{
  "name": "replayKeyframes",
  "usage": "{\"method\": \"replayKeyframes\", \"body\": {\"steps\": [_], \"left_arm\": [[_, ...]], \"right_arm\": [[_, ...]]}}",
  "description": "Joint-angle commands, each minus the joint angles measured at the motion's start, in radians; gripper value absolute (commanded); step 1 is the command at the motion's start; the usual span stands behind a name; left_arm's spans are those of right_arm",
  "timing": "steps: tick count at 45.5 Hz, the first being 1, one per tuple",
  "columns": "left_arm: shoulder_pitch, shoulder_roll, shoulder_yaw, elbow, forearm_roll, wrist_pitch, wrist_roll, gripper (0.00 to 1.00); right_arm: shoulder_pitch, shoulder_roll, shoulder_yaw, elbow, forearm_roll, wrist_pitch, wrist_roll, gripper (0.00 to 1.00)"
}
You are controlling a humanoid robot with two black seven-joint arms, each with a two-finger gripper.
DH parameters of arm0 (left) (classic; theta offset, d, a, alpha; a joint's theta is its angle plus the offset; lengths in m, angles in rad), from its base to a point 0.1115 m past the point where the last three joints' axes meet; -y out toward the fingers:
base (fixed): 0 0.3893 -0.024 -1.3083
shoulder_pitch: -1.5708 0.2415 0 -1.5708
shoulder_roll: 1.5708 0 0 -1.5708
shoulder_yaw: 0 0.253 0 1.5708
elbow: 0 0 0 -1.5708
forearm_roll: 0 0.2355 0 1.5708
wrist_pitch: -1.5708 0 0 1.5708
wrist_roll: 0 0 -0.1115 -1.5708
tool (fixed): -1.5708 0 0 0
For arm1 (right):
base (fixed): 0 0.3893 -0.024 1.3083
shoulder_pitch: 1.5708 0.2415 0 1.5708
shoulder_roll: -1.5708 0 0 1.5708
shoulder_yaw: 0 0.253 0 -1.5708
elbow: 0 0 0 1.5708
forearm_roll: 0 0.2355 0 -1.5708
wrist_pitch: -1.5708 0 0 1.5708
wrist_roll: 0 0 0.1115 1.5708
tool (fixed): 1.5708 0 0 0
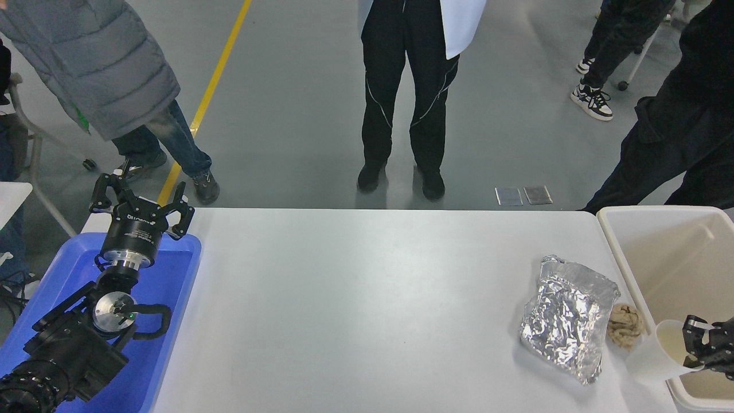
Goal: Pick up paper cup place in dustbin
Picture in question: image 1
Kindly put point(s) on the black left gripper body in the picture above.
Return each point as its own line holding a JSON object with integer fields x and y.
{"x": 135, "y": 235}

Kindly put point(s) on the white paper cup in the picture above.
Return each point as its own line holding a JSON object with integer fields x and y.
{"x": 651, "y": 358}

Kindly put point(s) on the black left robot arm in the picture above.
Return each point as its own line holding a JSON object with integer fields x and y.
{"x": 69, "y": 350}

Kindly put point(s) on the blue plastic tray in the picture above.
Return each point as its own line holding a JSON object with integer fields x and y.
{"x": 166, "y": 269}

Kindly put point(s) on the crumpled tan paper ball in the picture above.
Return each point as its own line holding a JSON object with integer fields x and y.
{"x": 625, "y": 327}

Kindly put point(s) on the large pale plastic bin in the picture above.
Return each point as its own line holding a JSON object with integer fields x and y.
{"x": 676, "y": 258}

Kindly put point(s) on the grey-framed chair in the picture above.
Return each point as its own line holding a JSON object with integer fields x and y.
{"x": 36, "y": 155}

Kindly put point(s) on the white side table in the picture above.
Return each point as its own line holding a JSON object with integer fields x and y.
{"x": 11, "y": 198}

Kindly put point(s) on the person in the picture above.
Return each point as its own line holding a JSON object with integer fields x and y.
{"x": 11, "y": 149}
{"x": 86, "y": 57}
{"x": 401, "y": 86}
{"x": 619, "y": 34}
{"x": 682, "y": 132}

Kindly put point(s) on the crumpled silver foil tray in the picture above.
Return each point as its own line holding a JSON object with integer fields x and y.
{"x": 567, "y": 321}

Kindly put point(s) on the grey metal floor plate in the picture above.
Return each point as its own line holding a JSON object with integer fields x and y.
{"x": 508, "y": 196}
{"x": 538, "y": 195}

